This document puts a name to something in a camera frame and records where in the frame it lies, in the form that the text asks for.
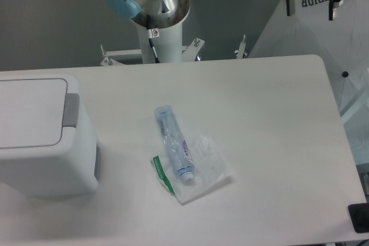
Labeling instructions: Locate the white trash can lid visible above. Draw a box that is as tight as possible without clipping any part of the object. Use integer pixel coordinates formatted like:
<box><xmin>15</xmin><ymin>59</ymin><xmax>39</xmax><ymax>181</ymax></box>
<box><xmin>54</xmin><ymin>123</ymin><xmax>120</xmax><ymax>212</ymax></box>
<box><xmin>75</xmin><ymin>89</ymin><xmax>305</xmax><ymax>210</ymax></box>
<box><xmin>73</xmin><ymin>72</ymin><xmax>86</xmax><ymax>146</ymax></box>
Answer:
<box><xmin>1</xmin><ymin>75</ymin><xmax>80</xmax><ymax>149</ymax></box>

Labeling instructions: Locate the clear plastic bag green strip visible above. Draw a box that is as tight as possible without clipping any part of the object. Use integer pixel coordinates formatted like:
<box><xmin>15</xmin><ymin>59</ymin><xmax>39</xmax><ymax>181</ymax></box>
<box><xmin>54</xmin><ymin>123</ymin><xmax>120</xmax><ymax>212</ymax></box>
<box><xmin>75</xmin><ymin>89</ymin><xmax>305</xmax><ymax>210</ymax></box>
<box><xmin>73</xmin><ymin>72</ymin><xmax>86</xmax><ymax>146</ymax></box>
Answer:
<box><xmin>150</xmin><ymin>135</ymin><xmax>232</xmax><ymax>205</ymax></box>

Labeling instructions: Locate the black device at table edge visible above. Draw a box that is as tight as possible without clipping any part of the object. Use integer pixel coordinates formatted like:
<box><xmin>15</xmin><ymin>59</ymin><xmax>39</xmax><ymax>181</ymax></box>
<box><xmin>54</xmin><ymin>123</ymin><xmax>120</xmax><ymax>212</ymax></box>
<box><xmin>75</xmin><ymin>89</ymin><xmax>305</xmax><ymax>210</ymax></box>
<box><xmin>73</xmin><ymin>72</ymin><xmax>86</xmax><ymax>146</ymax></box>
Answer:
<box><xmin>348</xmin><ymin>203</ymin><xmax>368</xmax><ymax>233</ymax></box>

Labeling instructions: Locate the white metal base frame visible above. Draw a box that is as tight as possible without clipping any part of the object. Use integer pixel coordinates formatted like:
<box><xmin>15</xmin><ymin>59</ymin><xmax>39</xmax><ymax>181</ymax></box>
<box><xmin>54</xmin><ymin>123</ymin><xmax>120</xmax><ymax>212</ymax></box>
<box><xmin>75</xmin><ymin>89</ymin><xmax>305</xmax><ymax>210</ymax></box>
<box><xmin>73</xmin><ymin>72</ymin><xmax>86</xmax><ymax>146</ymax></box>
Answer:
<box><xmin>100</xmin><ymin>35</ymin><xmax>248</xmax><ymax>66</ymax></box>

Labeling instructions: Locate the white umbrella with lettering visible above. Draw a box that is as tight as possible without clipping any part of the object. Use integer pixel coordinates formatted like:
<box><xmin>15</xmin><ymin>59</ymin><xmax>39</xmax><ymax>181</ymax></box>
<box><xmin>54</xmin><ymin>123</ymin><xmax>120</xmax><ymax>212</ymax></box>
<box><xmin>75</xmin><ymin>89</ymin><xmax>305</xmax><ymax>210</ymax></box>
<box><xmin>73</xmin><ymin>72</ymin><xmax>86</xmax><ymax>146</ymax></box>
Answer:
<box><xmin>250</xmin><ymin>0</ymin><xmax>368</xmax><ymax>113</ymax></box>

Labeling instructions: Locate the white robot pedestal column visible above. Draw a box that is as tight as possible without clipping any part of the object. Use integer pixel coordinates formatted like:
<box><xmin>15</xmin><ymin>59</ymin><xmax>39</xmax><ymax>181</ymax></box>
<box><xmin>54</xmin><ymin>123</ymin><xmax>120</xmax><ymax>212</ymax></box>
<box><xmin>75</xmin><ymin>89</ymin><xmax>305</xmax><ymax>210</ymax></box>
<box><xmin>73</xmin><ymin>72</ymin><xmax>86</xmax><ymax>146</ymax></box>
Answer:
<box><xmin>134</xmin><ymin>23</ymin><xmax>182</xmax><ymax>64</ymax></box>

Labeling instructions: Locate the white trash can body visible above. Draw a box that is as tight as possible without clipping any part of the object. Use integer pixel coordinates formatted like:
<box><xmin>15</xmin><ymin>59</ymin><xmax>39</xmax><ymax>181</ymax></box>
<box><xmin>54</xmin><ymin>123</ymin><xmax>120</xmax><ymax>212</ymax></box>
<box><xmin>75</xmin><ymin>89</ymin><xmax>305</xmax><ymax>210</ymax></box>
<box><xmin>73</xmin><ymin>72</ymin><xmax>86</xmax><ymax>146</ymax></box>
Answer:
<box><xmin>1</xmin><ymin>74</ymin><xmax>100</xmax><ymax>197</ymax></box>

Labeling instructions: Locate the black cable on pedestal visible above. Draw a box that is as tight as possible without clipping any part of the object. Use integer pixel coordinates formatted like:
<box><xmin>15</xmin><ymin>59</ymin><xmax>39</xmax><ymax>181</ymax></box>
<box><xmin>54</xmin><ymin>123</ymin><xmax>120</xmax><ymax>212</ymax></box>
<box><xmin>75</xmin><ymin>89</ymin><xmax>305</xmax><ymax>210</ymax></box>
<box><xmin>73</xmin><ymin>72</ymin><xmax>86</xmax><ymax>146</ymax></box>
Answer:
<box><xmin>145</xmin><ymin>14</ymin><xmax>161</xmax><ymax>64</ymax></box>

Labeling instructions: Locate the crushed clear plastic bottle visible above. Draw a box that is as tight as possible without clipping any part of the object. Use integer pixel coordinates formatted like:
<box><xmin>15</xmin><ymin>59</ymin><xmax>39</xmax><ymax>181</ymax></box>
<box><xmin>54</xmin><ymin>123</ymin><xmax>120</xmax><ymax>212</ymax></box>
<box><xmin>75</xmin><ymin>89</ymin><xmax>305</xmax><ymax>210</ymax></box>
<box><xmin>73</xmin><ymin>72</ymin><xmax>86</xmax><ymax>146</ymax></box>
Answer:
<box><xmin>155</xmin><ymin>105</ymin><xmax>194</xmax><ymax>185</ymax></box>

